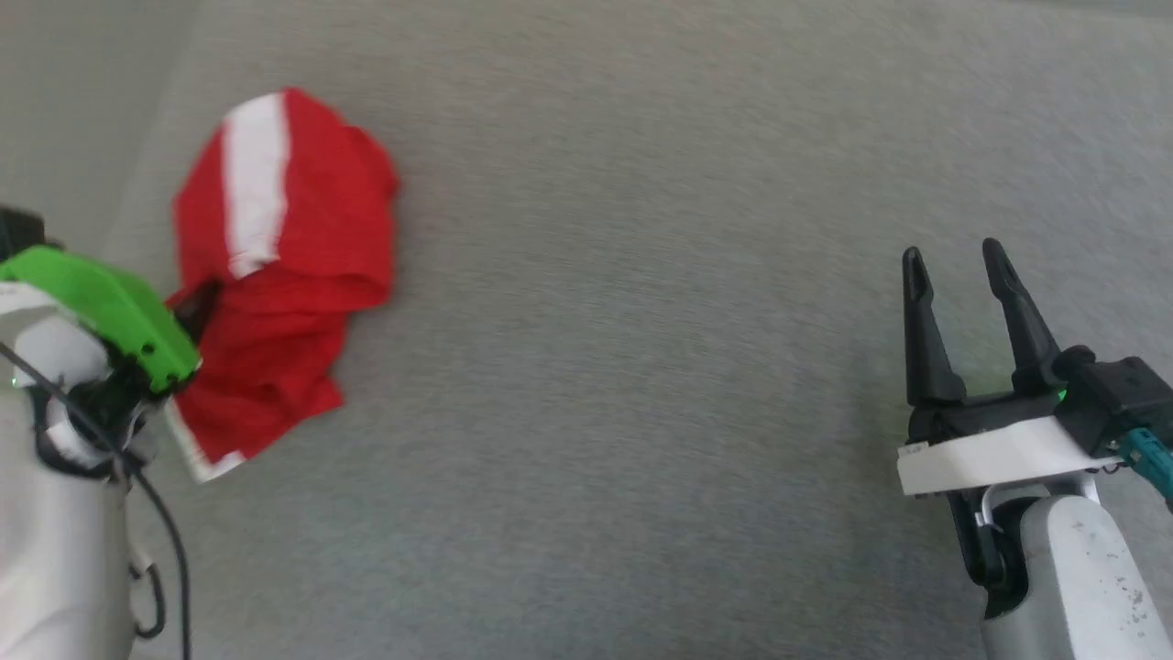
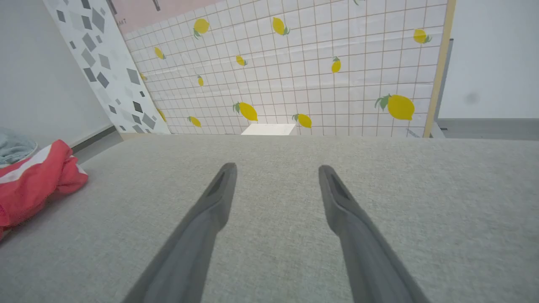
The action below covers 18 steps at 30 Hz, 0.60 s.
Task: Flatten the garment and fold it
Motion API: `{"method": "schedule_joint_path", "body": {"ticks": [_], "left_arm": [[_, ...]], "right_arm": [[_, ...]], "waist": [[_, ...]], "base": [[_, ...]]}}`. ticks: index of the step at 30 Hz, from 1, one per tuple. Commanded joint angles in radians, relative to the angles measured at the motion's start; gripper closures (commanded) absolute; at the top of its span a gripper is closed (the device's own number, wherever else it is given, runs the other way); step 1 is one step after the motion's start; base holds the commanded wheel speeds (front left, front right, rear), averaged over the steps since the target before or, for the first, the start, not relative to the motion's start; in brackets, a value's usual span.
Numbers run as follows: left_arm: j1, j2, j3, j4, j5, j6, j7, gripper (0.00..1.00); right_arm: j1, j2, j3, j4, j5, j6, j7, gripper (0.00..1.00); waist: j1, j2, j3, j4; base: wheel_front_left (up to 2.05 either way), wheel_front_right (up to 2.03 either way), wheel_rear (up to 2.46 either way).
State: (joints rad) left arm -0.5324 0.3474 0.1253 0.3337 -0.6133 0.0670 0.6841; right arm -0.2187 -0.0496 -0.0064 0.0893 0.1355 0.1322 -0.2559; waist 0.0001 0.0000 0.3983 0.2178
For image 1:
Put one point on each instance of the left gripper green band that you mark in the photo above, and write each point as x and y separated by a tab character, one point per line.
110	302

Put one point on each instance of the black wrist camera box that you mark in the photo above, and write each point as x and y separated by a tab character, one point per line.
20	231
1113	394

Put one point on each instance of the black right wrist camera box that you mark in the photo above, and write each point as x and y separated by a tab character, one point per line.
1113	394

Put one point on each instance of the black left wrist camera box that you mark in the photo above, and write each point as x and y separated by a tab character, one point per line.
20	231

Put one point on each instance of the red garment with white stripes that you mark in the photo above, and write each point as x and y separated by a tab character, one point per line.
302	220

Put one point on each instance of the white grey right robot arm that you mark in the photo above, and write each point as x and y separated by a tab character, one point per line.
1072	577

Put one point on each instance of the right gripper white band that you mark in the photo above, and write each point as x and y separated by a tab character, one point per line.
990	449

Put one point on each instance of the grey fabric sofa cushion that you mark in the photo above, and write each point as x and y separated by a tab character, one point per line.
641	367

